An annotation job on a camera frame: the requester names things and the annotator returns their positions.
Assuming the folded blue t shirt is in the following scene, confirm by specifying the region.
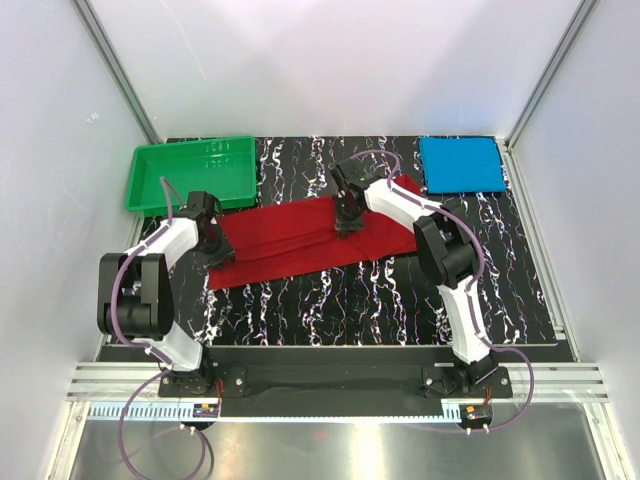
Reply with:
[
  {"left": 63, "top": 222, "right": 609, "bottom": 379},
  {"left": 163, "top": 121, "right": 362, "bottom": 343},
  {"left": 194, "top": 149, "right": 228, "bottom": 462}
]
[{"left": 419, "top": 137, "right": 506, "bottom": 194}]

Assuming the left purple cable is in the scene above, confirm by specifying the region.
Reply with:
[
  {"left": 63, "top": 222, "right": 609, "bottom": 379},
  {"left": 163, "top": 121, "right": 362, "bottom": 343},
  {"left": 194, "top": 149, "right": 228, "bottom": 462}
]
[{"left": 112, "top": 175, "right": 214, "bottom": 480}]

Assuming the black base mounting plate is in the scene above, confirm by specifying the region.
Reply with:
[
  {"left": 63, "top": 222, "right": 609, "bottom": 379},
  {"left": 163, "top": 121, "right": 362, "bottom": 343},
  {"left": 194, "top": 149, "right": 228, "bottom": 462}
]
[{"left": 158, "top": 343, "right": 514, "bottom": 419}]

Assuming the red t shirt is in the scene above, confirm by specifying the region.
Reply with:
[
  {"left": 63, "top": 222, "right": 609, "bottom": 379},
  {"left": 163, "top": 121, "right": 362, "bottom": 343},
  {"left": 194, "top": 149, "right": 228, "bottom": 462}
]
[{"left": 208, "top": 197, "right": 416, "bottom": 289}]

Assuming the aluminium corner post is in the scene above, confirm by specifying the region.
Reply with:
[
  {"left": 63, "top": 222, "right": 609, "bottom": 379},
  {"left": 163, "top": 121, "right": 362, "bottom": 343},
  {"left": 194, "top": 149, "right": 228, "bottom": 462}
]
[
  {"left": 504, "top": 0, "right": 601, "bottom": 151},
  {"left": 71, "top": 0, "right": 163, "bottom": 144}
]

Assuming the small connector board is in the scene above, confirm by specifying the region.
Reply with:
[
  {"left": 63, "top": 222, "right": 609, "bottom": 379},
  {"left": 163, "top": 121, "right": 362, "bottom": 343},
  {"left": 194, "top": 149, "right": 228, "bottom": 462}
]
[
  {"left": 461, "top": 404, "right": 493, "bottom": 424},
  {"left": 193, "top": 403, "right": 220, "bottom": 419}
]

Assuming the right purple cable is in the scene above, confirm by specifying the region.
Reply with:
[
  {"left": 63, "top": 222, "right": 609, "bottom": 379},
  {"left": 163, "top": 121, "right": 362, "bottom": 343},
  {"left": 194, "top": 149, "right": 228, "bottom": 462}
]
[{"left": 349, "top": 149, "right": 535, "bottom": 432}]

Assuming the right aluminium corner post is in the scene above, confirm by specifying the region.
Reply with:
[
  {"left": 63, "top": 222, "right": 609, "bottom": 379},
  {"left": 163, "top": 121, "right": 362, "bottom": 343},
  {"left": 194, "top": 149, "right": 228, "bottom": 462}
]
[{"left": 504, "top": 0, "right": 601, "bottom": 151}]

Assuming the green plastic tray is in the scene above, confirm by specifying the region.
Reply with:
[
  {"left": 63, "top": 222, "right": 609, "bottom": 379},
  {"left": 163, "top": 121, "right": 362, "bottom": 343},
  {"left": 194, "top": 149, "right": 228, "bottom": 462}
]
[{"left": 125, "top": 136, "right": 257, "bottom": 217}]

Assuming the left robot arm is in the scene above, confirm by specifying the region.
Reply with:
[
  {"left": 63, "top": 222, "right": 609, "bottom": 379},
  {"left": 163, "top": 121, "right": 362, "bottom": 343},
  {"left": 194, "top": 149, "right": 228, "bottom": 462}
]
[{"left": 97, "top": 191, "right": 235, "bottom": 396}]

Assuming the left aluminium corner post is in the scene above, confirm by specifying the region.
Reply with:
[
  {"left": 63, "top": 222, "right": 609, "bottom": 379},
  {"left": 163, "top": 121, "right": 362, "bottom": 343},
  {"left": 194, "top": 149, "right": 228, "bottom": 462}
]
[{"left": 71, "top": 0, "right": 163, "bottom": 144}]

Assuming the purple cable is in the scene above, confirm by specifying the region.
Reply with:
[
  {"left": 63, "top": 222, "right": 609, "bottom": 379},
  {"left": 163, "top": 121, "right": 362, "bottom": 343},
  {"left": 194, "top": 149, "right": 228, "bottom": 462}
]
[
  {"left": 112, "top": 175, "right": 214, "bottom": 480},
  {"left": 349, "top": 149, "right": 535, "bottom": 432}
]

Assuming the right small connector board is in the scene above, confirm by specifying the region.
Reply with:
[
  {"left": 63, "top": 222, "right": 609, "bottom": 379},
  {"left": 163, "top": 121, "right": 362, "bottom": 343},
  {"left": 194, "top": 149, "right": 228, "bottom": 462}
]
[{"left": 461, "top": 404, "right": 493, "bottom": 424}]

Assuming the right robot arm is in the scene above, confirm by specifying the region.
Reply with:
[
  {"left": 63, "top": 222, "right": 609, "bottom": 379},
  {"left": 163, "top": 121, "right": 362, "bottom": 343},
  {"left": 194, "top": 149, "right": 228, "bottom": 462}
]
[{"left": 331, "top": 158, "right": 498, "bottom": 398}]

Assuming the left small connector board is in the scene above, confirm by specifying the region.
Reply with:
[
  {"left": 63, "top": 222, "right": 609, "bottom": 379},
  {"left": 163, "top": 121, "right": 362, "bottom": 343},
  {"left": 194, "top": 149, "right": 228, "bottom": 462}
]
[{"left": 193, "top": 403, "right": 220, "bottom": 419}]

